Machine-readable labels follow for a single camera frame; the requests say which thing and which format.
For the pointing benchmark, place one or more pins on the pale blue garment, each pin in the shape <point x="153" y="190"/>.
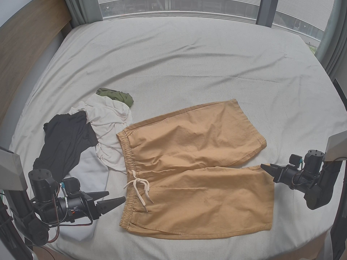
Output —
<point x="89" y="172"/>

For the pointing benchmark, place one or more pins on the black garment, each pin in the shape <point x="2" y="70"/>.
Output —
<point x="67" y="139"/>

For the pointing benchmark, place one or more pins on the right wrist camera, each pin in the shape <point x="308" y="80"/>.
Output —
<point x="295" y="160"/>

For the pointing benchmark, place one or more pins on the bed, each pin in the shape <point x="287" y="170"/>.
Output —
<point x="203" y="64"/>

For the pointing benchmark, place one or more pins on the tan shorts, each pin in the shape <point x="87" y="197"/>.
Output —
<point x="195" y="158"/>

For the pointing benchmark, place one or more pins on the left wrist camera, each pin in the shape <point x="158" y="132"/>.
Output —
<point x="71" y="185"/>

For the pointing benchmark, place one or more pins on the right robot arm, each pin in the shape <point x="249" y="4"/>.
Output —
<point x="322" y="183"/>

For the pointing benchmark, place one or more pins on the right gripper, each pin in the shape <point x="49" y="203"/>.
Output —
<point x="284" y="175"/>

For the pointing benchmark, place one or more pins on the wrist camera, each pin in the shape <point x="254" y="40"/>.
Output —
<point x="295" y="160"/>
<point x="71" y="185"/>

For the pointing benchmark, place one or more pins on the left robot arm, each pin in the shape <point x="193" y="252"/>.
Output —
<point x="42" y="183"/>

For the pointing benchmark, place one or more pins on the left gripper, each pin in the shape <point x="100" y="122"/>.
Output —
<point x="81" y="207"/>

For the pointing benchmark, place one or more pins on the grey-green curtain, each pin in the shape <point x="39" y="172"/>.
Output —
<point x="78" y="1"/>
<point x="334" y="36"/>

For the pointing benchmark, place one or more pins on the white garment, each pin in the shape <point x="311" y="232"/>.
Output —
<point x="108" y="134"/>

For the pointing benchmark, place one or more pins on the green garment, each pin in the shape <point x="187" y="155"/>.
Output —
<point x="116" y="95"/>

